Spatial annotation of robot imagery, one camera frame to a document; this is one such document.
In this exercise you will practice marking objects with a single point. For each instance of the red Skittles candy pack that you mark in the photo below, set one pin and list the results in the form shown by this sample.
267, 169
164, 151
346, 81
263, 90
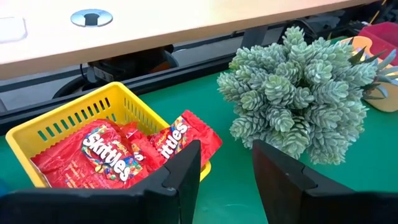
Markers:
140, 146
105, 152
192, 133
65, 165

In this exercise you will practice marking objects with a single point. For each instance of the black desk support leg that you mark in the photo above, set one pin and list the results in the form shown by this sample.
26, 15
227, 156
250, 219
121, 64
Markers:
253, 37

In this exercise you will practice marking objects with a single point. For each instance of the pale green potted succulent bush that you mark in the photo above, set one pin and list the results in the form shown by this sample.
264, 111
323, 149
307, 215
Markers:
295, 93

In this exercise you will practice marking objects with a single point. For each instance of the yellow mesh basket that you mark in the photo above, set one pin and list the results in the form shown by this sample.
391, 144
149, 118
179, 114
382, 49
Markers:
62, 115

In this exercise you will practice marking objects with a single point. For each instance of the red plastic bin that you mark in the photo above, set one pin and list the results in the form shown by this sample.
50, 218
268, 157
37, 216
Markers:
384, 35

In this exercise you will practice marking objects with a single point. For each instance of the small succulent in black pot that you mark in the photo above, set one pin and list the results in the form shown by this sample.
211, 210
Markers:
381, 71

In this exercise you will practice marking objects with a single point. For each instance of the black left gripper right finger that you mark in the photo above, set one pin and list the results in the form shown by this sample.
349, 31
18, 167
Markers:
280, 180

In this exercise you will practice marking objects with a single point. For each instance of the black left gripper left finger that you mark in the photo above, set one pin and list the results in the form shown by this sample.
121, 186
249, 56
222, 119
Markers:
180, 174

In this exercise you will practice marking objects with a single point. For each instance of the pale yellow plastic bin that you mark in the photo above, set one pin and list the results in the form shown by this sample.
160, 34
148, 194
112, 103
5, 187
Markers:
387, 101

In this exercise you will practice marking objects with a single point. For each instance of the light wooden desk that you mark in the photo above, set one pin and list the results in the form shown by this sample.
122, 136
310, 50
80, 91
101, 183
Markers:
155, 28

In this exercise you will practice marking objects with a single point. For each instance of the white rectangular desk plate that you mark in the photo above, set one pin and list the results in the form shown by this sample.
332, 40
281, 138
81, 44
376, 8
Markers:
11, 29

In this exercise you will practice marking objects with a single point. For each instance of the grey round desk grommet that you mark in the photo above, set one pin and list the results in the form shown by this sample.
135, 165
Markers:
91, 17

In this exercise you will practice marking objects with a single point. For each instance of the black orange equipment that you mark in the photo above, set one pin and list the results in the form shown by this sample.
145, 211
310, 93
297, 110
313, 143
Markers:
130, 67

